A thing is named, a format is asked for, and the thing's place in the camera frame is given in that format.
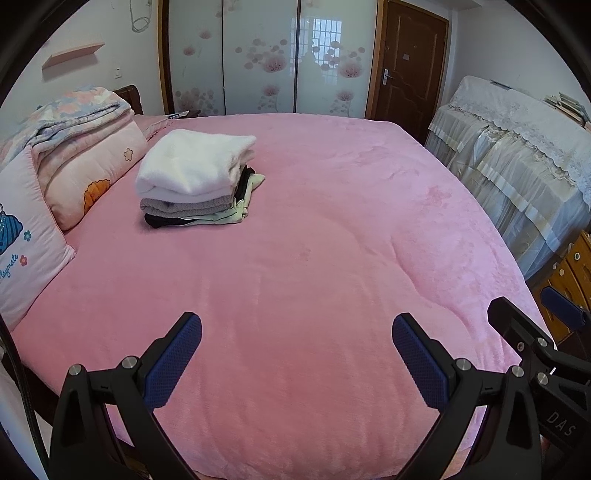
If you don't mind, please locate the brown wooden door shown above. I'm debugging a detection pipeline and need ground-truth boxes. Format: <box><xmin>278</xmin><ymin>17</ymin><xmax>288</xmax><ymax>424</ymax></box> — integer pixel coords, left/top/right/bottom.
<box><xmin>365</xmin><ymin>0</ymin><xmax>451</xmax><ymax>146</ymax></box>

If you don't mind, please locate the pink shell print pillow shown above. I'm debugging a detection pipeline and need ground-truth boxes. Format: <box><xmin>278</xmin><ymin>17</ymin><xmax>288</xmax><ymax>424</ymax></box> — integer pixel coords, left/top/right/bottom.
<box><xmin>32</xmin><ymin>121</ymin><xmax>148</xmax><ymax>232</ymax></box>

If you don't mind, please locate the black folded garment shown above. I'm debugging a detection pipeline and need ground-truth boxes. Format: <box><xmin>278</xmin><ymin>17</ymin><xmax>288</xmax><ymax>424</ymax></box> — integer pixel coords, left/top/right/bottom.
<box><xmin>144</xmin><ymin>166</ymin><xmax>257</xmax><ymax>229</ymax></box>

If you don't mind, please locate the wooden drawer cabinet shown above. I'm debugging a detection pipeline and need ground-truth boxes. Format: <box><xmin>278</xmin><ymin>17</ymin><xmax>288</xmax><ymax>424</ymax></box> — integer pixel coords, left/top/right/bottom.
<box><xmin>531</xmin><ymin>231</ymin><xmax>591</xmax><ymax>347</ymax></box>

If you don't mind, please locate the grey knitted sweater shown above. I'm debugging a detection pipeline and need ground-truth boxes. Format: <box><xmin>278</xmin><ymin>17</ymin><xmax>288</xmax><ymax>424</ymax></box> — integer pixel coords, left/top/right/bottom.
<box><xmin>140</xmin><ymin>187</ymin><xmax>238</xmax><ymax>219</ymax></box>

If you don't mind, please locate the stack of books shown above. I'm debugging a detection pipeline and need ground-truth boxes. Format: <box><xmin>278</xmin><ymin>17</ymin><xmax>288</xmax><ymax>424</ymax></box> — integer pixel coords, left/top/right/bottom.
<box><xmin>542</xmin><ymin>92</ymin><xmax>591</xmax><ymax>130</ymax></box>

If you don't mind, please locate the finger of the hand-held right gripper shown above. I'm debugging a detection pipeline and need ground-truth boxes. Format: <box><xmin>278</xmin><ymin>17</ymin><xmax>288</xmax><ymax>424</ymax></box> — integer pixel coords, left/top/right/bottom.
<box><xmin>487</xmin><ymin>296</ymin><xmax>591</xmax><ymax>385</ymax></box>
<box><xmin>540</xmin><ymin>286</ymin><xmax>591</xmax><ymax>332</ymax></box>

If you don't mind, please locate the pink bed blanket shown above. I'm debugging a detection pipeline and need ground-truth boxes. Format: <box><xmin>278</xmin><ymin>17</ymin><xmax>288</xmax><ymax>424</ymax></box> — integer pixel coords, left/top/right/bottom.
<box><xmin>11</xmin><ymin>113</ymin><xmax>555</xmax><ymax>480</ymax></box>

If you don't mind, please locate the floral folded quilt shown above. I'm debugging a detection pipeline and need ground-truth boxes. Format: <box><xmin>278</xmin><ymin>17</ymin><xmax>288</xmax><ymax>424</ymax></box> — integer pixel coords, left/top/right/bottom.
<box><xmin>0</xmin><ymin>85</ymin><xmax>136</xmax><ymax>158</ymax></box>

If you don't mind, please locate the light green folded garment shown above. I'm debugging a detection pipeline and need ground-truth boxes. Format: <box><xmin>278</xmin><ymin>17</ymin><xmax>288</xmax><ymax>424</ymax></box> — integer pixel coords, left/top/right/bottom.
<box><xmin>185</xmin><ymin>173</ymin><xmax>266</xmax><ymax>227</ymax></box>

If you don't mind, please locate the pink cartoon print pillow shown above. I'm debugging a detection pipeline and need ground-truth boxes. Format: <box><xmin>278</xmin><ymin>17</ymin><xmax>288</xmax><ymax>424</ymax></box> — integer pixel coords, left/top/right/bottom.
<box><xmin>0</xmin><ymin>145</ymin><xmax>77</xmax><ymax>333</ymax></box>

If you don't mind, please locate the white fuzzy cardigan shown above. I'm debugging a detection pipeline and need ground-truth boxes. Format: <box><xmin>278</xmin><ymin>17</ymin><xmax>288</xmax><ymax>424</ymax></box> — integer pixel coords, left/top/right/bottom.
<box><xmin>135</xmin><ymin>129</ymin><xmax>258</xmax><ymax>197</ymax></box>

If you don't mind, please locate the dark wooden headboard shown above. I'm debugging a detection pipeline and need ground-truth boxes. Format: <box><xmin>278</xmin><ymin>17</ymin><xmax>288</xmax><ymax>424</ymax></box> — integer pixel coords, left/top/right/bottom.
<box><xmin>113</xmin><ymin>84</ymin><xmax>144</xmax><ymax>116</ymax></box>

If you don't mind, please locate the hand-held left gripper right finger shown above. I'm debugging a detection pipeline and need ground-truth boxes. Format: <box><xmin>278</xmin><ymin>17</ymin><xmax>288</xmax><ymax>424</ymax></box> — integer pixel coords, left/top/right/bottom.
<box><xmin>392</xmin><ymin>313</ymin><xmax>541</xmax><ymax>480</ymax></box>

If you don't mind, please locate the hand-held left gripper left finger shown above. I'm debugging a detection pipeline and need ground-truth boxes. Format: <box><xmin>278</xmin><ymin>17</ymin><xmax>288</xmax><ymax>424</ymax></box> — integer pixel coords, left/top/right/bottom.
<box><xmin>48</xmin><ymin>311</ymin><xmax>204</xmax><ymax>480</ymax></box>

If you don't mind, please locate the white wall cable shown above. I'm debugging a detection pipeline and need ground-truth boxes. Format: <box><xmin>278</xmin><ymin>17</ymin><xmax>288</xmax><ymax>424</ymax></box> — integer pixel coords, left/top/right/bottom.
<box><xmin>129</xmin><ymin>0</ymin><xmax>153</xmax><ymax>33</ymax></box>

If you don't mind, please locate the black cable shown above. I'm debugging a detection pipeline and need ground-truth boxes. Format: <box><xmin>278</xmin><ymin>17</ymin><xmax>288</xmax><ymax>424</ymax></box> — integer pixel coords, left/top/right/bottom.
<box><xmin>0</xmin><ymin>316</ymin><xmax>49</xmax><ymax>480</ymax></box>

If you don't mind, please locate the lace covered furniture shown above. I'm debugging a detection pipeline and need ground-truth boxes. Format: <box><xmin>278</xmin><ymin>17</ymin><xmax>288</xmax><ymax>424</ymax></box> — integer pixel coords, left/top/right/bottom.
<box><xmin>424</xmin><ymin>75</ymin><xmax>591</xmax><ymax>282</ymax></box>

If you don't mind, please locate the pink wall shelf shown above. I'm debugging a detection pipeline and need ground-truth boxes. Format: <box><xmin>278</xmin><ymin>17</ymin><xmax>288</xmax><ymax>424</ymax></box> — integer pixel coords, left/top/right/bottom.
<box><xmin>41</xmin><ymin>42</ymin><xmax>106</xmax><ymax>70</ymax></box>

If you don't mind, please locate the floral sliding door wardrobe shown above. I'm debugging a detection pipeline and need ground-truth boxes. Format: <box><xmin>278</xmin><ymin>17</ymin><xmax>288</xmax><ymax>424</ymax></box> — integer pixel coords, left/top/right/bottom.
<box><xmin>157</xmin><ymin>0</ymin><xmax>384</xmax><ymax>120</ymax></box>

